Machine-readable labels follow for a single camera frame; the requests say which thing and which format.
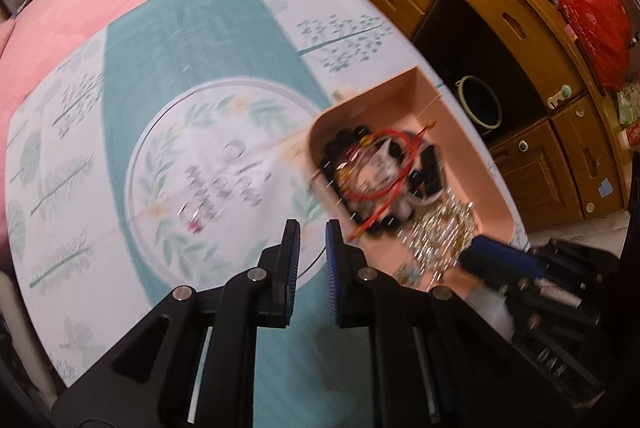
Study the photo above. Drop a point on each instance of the round black bin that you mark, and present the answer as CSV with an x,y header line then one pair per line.
x,y
480,103

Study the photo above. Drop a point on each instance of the peach plastic tray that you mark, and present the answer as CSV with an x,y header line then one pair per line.
x,y
450,118

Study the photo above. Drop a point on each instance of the wooden cabinet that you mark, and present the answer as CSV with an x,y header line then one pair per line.
x,y
525,48

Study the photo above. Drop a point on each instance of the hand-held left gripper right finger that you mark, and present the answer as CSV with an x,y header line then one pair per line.
x,y
332,273

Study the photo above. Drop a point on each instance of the rhinestone brooch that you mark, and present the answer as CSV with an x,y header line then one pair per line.
x,y
440,228

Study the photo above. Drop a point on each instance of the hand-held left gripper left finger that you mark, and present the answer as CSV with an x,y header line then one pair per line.
x,y
292,268

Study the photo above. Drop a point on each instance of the clear bangle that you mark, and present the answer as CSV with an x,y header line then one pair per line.
x,y
385,158

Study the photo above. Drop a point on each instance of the red plastic bag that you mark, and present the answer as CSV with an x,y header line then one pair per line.
x,y
595,18

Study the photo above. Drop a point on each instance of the leaf print tablecloth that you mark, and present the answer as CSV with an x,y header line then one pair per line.
x,y
175,83

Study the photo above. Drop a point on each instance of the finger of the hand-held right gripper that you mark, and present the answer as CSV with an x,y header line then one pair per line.
x,y
500,253

